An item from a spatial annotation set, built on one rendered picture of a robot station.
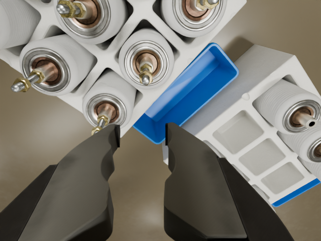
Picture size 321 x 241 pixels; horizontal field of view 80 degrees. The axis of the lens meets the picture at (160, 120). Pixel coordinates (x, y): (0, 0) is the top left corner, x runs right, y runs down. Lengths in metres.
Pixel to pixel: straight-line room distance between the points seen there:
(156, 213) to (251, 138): 0.60
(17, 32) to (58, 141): 0.44
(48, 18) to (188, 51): 0.27
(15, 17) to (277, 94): 0.50
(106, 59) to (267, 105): 0.36
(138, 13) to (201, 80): 0.31
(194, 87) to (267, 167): 0.32
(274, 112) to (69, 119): 0.60
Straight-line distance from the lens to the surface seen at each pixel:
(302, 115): 0.47
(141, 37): 0.34
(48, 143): 0.80
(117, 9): 0.34
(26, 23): 0.44
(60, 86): 0.38
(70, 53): 0.38
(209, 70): 0.62
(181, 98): 0.63
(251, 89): 0.49
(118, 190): 0.88
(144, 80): 0.25
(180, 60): 0.42
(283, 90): 0.49
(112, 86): 0.37
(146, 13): 0.40
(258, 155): 0.69
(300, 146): 0.55
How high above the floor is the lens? 0.58
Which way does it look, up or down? 61 degrees down
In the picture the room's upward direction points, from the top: 174 degrees clockwise
